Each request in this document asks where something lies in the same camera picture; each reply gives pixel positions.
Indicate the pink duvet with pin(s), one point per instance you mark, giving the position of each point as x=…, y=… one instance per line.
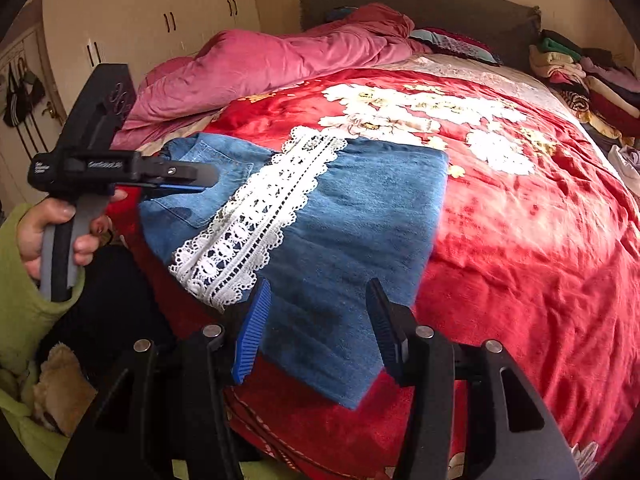
x=250, y=65

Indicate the patterned pillow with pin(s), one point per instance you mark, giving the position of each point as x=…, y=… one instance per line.
x=460, y=45

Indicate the wooden door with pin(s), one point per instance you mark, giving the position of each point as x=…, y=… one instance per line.
x=25, y=160

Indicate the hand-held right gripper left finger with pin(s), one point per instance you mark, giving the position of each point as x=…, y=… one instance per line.
x=252, y=340

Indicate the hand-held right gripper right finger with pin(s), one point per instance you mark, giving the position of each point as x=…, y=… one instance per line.
x=385, y=335

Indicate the person's left forearm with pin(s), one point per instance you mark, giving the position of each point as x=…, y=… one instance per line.
x=20, y=310

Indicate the red floral blanket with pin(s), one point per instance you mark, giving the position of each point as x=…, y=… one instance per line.
x=525, y=260

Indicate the black hanging bag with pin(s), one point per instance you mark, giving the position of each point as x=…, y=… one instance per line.
x=15, y=105

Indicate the person's green jacket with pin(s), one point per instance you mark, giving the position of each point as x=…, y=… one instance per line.
x=60, y=390

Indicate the cream wardrobe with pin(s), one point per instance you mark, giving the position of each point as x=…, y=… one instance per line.
x=150, y=0

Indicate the dark grey headboard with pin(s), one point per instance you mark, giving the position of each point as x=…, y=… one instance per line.
x=450, y=10

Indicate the pile of folded clothes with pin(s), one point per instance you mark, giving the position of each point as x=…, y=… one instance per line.
x=600, y=90

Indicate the person's left hand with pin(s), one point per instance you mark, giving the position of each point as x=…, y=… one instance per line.
x=35, y=225

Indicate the person's black trouser legs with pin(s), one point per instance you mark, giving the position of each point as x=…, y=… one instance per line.
x=110, y=310

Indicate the blue denim pants with lace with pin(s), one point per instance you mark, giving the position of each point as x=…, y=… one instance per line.
x=350, y=240

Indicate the blue cloth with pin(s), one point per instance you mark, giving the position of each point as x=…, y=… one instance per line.
x=342, y=11

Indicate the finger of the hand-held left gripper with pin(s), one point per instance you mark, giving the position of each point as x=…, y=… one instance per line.
x=195, y=172
x=175, y=190

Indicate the white lilac garment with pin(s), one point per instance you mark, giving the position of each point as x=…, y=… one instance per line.
x=627, y=165

